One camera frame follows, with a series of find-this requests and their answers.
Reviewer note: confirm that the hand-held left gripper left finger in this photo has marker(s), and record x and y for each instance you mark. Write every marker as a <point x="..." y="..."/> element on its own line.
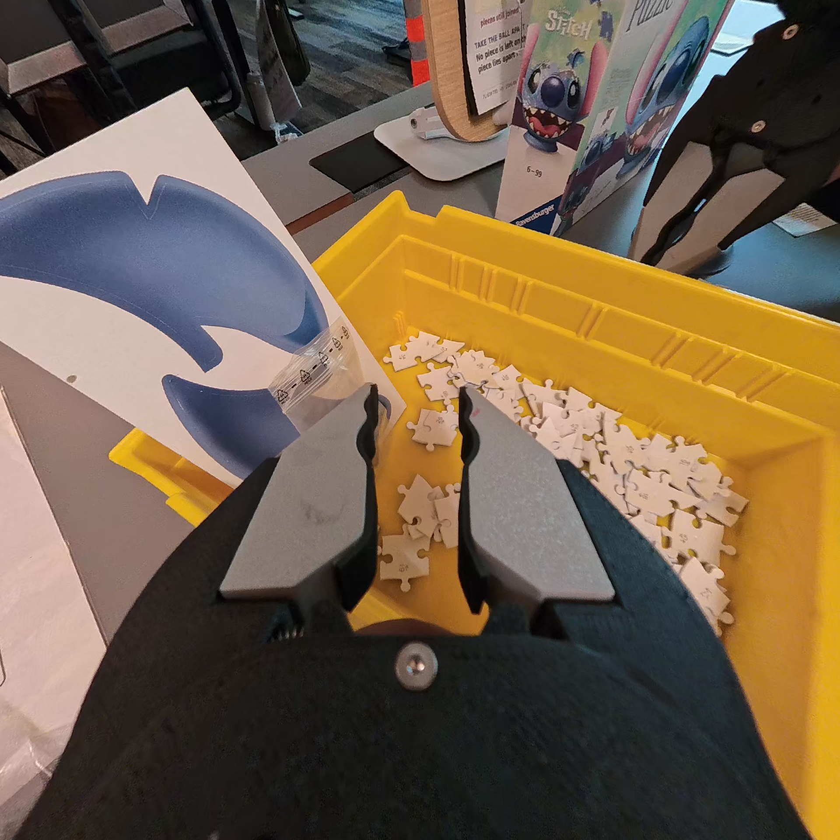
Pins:
<point x="295" y="518"/>

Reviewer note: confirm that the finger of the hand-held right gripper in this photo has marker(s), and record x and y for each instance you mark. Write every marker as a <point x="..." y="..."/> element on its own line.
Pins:
<point x="682" y="197"/>
<point x="735" y="210"/>

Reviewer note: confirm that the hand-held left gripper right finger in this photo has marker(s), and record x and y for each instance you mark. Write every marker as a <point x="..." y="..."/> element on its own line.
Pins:
<point x="531" y="525"/>

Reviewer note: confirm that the pile of white puzzle pieces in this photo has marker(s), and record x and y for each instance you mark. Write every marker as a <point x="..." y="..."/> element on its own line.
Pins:
<point x="643" y="485"/>

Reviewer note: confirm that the yellow plastic bin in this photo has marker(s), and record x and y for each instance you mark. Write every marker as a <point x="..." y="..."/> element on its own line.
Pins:
<point x="656" y="328"/>

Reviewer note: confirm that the cartoon puzzle box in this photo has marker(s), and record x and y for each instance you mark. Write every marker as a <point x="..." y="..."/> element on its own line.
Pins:
<point x="577" y="131"/>

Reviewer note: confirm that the folded instruction leaflet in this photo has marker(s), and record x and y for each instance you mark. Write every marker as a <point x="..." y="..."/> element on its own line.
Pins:
<point x="810" y="223"/>

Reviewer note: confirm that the small yellowish paper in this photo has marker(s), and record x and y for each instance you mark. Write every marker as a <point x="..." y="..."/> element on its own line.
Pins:
<point x="730" y="44"/>

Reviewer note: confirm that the clear plastic bag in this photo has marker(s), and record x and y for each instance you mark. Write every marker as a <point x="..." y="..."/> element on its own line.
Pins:
<point x="315" y="387"/>

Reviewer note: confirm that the white paper note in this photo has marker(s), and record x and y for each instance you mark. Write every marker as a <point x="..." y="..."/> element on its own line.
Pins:
<point x="495" y="59"/>

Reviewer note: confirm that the white laminated sheet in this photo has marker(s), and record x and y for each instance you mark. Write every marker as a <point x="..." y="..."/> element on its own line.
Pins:
<point x="39" y="558"/>

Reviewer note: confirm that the white card with blue print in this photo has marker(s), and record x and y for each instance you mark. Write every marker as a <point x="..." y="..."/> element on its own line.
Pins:
<point x="118" y="315"/>

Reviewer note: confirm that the wooden sign with paper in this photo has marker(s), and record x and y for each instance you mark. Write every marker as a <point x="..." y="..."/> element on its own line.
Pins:
<point x="443" y="72"/>

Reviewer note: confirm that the orange traffic cone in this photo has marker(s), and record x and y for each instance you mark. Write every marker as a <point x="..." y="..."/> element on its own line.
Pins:
<point x="417" y="46"/>

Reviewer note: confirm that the black mat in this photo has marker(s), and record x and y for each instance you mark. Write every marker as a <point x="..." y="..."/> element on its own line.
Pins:
<point x="358" y="163"/>

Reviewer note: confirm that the white hanging tag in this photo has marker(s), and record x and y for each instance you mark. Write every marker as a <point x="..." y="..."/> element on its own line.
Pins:
<point x="282" y="79"/>

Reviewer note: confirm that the dark metal-edged table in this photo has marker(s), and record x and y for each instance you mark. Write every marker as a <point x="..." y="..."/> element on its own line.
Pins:
<point x="33" y="65"/>
<point x="144" y="33"/>

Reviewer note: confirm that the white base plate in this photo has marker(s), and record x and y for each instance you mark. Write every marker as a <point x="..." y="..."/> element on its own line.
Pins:
<point x="439" y="161"/>

